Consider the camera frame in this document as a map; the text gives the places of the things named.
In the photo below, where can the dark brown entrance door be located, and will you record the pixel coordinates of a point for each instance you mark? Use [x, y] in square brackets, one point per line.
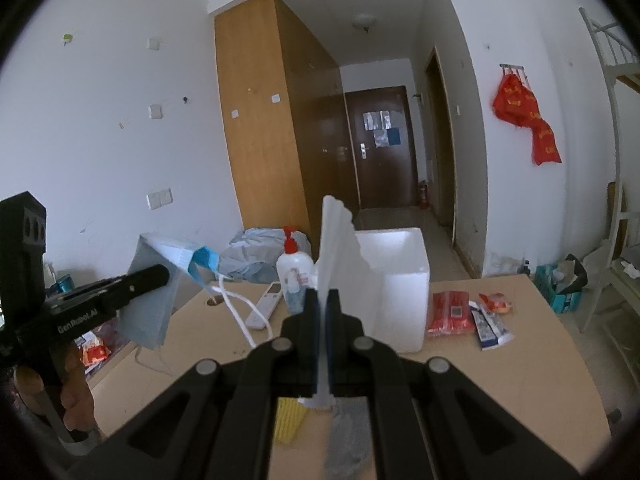
[382, 170]

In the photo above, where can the white bunk bed frame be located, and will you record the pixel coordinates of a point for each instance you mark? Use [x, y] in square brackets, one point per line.
[612, 110]

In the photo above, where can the papers on door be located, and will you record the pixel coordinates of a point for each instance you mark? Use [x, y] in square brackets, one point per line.
[381, 127]

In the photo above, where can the grey cloth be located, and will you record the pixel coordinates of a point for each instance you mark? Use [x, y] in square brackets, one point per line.
[347, 440]

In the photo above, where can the blue and white tube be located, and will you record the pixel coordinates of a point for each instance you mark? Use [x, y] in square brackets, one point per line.
[490, 330]

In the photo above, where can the double white wall socket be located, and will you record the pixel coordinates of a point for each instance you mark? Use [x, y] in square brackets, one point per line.
[159, 198]

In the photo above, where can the red fire extinguisher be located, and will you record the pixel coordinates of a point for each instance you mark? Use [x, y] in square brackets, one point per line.
[424, 195]

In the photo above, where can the white foam box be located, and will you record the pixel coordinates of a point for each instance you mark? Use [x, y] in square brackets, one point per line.
[400, 285]

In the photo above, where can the white wall switch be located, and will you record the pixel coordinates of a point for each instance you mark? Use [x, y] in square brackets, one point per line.
[154, 43]
[156, 112]

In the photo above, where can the small orange packet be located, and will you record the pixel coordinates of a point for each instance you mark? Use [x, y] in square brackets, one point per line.
[497, 302]

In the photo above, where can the ceiling lamp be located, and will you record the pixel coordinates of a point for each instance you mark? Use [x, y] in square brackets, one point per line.
[365, 22]

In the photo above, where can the white remote control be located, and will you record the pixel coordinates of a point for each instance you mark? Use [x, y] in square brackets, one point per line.
[265, 307]

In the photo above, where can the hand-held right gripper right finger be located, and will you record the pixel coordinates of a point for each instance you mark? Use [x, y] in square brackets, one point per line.
[337, 340]

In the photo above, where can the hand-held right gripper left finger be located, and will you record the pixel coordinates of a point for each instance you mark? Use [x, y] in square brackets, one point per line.
[311, 340]

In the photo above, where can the red flat packet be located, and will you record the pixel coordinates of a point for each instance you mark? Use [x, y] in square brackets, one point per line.
[450, 312]

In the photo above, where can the wooden wardrobe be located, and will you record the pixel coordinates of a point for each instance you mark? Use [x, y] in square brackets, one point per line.
[260, 125]

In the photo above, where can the teal cardboard box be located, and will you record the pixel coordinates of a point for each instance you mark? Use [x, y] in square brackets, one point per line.
[555, 290]

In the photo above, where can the person's left hand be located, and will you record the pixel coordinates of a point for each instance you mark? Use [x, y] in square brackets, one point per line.
[75, 380]

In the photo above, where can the red hanging bag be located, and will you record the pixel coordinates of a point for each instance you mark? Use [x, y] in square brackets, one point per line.
[525, 115]

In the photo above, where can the brown side door frame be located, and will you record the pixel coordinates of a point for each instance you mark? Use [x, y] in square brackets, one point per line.
[442, 150]

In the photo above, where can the metal wall hook rack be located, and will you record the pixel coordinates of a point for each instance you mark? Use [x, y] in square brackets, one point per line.
[512, 67]

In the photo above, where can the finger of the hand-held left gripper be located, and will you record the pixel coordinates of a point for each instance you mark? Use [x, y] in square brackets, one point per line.
[145, 280]

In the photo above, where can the blue face mask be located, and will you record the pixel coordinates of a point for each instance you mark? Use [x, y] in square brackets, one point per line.
[150, 315]

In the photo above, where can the light blue cloth bundle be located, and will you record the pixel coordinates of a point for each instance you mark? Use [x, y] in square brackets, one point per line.
[260, 255]

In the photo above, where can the sanitizer bottle with red pump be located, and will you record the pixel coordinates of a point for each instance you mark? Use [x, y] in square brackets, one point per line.
[296, 270]

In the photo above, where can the white foam sheet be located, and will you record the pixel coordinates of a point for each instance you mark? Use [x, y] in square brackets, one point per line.
[332, 245]

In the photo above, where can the yellow sponge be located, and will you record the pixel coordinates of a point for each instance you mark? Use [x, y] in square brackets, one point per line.
[287, 420]

